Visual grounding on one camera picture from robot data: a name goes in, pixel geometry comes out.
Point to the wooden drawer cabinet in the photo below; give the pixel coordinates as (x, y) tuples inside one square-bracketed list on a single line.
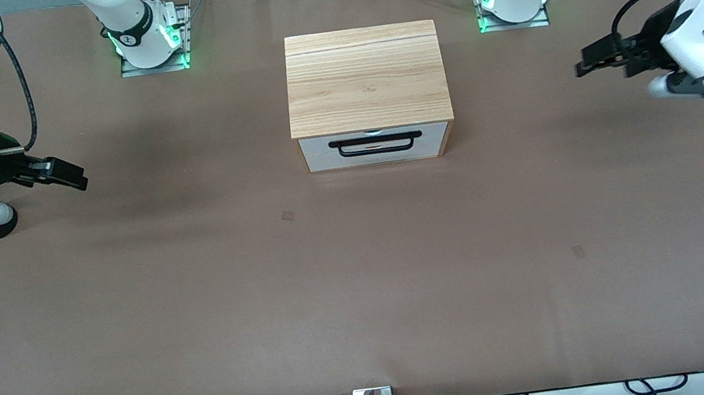
[(366, 78)]

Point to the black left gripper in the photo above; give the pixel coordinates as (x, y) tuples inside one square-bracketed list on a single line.
[(648, 36)]

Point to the brown table cover sheet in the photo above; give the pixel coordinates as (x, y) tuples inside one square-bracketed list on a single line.
[(363, 278)]

